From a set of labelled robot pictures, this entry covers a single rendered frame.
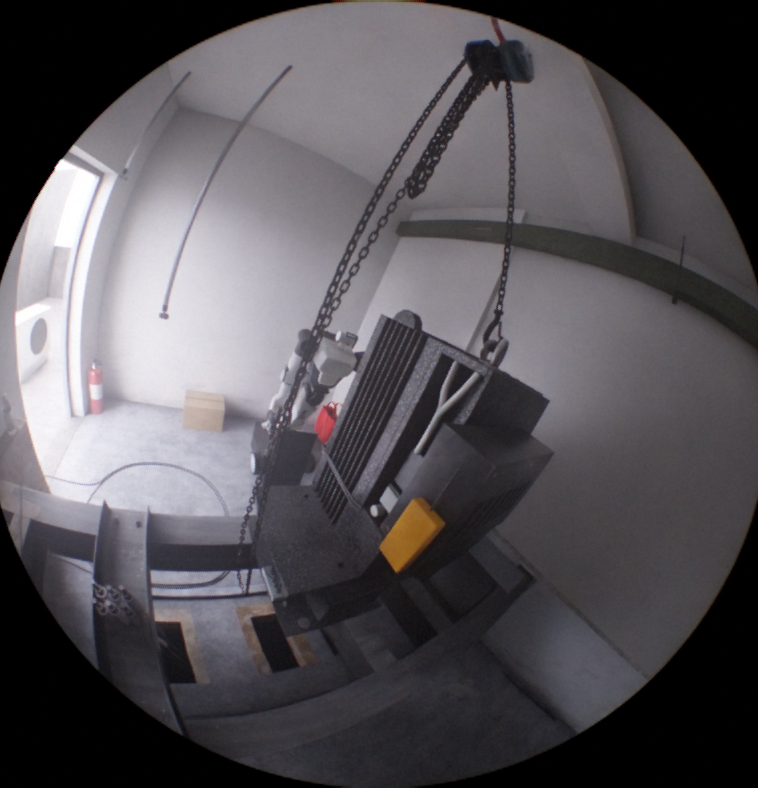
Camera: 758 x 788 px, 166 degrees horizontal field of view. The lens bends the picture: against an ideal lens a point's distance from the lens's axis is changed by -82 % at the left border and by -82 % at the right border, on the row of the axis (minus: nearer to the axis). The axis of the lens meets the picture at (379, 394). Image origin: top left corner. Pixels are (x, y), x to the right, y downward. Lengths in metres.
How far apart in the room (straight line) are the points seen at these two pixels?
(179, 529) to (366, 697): 0.89
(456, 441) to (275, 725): 0.94
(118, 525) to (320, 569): 0.79
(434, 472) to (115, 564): 1.06
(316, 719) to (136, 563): 0.75
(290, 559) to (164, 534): 0.54
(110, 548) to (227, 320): 2.16
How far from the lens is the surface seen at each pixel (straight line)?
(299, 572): 0.83
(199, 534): 1.15
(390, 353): 0.73
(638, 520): 1.72
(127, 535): 1.16
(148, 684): 0.99
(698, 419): 1.73
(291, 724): 0.97
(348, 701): 1.01
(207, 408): 2.63
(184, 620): 1.69
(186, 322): 2.70
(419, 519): 0.49
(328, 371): 1.67
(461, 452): 0.46
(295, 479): 1.27
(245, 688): 1.62
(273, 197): 2.68
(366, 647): 1.07
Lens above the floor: 1.62
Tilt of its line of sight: 17 degrees down
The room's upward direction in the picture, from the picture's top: 25 degrees clockwise
